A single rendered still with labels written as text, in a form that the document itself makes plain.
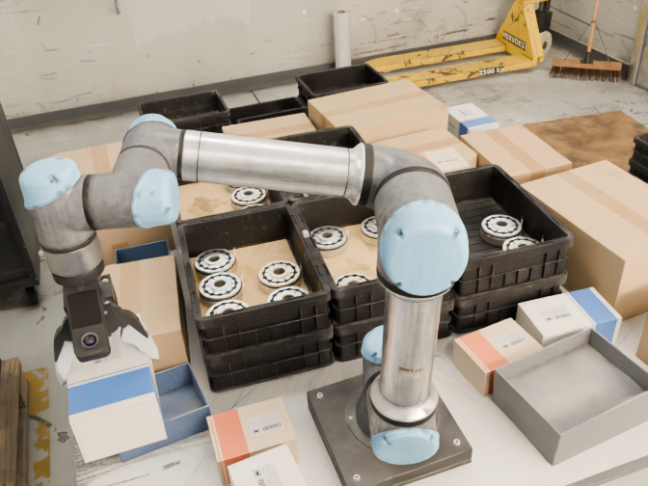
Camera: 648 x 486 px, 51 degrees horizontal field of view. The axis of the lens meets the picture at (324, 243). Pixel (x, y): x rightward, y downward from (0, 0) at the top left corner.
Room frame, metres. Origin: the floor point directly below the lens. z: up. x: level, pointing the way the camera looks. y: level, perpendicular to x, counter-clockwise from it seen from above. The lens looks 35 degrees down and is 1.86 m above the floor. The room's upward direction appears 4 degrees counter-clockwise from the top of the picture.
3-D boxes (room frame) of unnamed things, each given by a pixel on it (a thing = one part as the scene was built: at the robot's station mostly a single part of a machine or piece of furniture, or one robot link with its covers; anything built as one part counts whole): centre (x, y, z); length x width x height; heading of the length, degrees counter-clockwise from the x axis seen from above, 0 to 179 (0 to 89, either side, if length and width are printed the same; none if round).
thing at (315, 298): (1.31, 0.18, 0.92); 0.40 x 0.30 x 0.02; 14
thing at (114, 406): (0.76, 0.34, 1.09); 0.20 x 0.12 x 0.09; 17
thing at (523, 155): (1.89, -0.61, 0.78); 0.30 x 0.22 x 0.16; 15
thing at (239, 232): (1.31, 0.18, 0.87); 0.40 x 0.30 x 0.11; 14
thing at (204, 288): (1.29, 0.26, 0.86); 0.10 x 0.10 x 0.01
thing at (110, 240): (1.84, 0.65, 0.80); 0.40 x 0.30 x 0.20; 18
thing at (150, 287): (1.27, 0.47, 0.78); 0.30 x 0.22 x 0.16; 11
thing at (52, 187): (0.78, 0.35, 1.41); 0.09 x 0.08 x 0.11; 90
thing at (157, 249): (1.53, 0.50, 0.74); 0.20 x 0.15 x 0.07; 14
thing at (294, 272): (1.33, 0.11, 0.86); 0.10 x 0.10 x 0.01
